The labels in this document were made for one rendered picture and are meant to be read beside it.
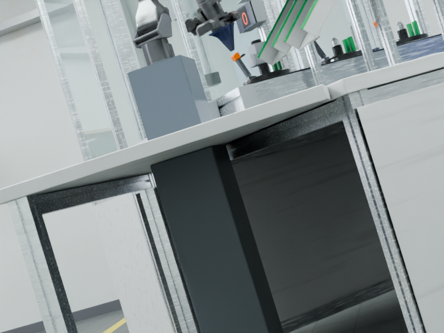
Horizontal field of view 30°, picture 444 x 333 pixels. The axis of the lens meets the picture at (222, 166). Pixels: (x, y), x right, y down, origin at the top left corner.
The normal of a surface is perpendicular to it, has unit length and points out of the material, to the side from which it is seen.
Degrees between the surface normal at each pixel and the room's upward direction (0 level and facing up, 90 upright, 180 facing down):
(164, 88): 90
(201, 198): 90
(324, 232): 90
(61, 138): 90
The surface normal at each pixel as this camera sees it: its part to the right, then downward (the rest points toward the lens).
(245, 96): 0.39, -0.14
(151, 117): -0.22, 0.05
